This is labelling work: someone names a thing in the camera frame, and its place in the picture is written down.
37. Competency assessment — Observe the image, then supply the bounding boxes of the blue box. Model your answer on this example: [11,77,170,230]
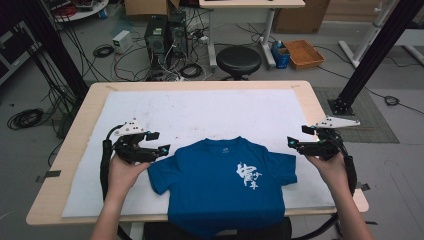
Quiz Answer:
[270,40,292,70]

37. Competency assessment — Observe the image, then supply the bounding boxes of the black metal frame post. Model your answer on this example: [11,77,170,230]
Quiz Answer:
[327,0,424,116]
[18,0,90,102]

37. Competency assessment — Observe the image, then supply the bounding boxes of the black coiled cable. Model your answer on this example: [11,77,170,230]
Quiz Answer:
[6,107,45,131]
[179,62,205,80]
[383,95,401,107]
[92,43,115,59]

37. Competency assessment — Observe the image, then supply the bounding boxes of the black round stool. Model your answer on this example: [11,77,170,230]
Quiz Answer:
[215,45,263,81]

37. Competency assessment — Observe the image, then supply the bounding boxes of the orange tray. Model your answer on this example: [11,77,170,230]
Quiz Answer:
[282,39,326,71]

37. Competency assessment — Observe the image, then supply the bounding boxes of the person's left hand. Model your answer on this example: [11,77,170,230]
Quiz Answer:
[107,153,152,201]

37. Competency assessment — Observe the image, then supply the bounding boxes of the right hand-held gripper black cable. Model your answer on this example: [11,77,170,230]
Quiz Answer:
[328,131,358,198]

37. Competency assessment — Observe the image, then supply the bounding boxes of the left hand-held gripper black cable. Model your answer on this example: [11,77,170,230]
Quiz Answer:
[99,124,125,202]

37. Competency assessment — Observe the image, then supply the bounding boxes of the black computer tower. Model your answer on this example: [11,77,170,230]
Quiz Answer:
[167,10,189,60]
[143,14,169,66]

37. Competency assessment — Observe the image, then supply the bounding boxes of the white metal stand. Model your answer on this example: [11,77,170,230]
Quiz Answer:
[338,0,399,69]

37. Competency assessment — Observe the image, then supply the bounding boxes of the small cardboard box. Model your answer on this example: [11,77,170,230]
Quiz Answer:
[124,0,181,18]

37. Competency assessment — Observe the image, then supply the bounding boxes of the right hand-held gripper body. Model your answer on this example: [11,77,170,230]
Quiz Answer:
[297,115,362,162]

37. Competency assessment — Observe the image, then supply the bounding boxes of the hand-held gripper black cable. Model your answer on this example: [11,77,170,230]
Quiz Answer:
[99,124,125,202]
[328,131,358,198]

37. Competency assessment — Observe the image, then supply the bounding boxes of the blue t-shirt white print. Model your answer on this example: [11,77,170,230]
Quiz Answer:
[147,135,298,240]

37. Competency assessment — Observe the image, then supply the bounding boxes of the person's right hand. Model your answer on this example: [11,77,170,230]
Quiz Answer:
[305,152,350,198]

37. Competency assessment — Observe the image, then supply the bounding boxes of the round white table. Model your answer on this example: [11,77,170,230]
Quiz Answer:
[43,0,110,23]

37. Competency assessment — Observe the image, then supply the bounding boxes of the white desk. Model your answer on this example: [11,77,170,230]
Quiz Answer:
[198,0,306,70]

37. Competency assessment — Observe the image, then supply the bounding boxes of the large cardboard box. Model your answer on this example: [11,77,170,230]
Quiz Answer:
[272,0,332,35]

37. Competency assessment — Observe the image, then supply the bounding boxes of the white table mat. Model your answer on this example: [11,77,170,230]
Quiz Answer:
[62,89,336,219]

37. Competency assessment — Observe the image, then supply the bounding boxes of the grey floor mat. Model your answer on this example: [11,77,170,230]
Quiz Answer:
[312,86,400,145]

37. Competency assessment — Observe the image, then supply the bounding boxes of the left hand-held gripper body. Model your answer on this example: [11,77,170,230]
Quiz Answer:
[112,117,162,165]

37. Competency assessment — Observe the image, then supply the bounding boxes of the white power supply box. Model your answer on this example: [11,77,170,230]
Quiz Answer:
[111,29,134,55]

